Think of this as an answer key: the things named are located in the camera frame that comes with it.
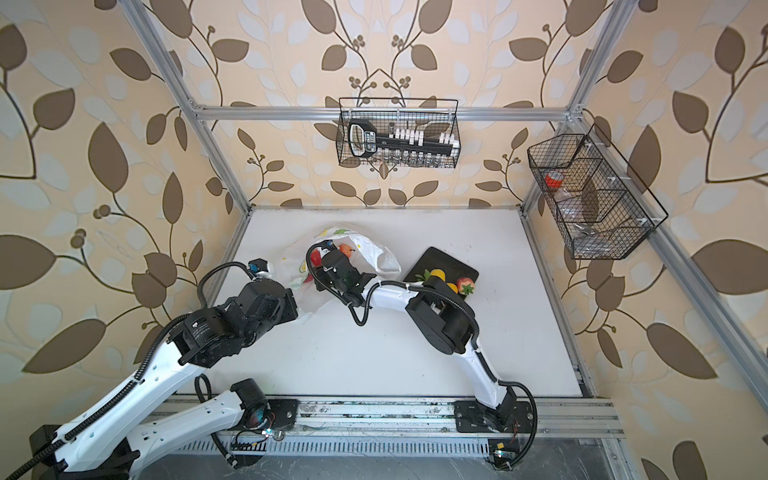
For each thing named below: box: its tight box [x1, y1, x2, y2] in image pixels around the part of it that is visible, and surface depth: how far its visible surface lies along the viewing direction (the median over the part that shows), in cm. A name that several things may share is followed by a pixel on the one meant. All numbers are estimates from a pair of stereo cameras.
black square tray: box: [403, 246, 479, 285], surface depth 106 cm
